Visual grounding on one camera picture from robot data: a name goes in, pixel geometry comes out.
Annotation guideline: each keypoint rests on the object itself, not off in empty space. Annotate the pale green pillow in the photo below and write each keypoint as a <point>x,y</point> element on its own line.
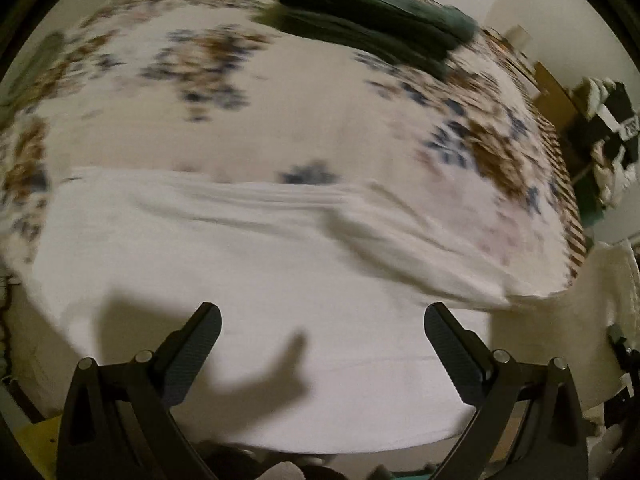
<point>32,67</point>

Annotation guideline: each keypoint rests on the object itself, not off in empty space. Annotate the dark green folded clothes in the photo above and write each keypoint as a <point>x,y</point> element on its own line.
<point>370,20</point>

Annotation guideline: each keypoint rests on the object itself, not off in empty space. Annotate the white towel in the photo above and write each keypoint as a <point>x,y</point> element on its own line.
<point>565,330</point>
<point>280,280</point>

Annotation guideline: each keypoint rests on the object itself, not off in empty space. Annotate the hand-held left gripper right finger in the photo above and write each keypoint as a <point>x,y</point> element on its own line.
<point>452,356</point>

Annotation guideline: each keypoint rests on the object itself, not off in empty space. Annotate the yellow board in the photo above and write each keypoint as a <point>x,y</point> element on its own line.
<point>42,447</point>

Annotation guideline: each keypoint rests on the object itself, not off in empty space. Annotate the cardboard box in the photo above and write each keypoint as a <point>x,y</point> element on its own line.
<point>552,92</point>

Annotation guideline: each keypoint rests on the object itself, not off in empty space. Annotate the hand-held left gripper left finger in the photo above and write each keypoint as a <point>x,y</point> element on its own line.
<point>192,356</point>

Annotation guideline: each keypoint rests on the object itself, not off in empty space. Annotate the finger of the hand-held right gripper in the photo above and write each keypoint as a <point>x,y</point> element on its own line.
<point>621,346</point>

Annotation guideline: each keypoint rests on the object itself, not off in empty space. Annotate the black and white clothes pile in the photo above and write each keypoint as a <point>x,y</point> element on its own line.
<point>612,135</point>

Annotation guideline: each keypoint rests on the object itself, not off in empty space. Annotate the floral bed sheet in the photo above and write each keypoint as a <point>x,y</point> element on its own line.
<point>280,90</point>

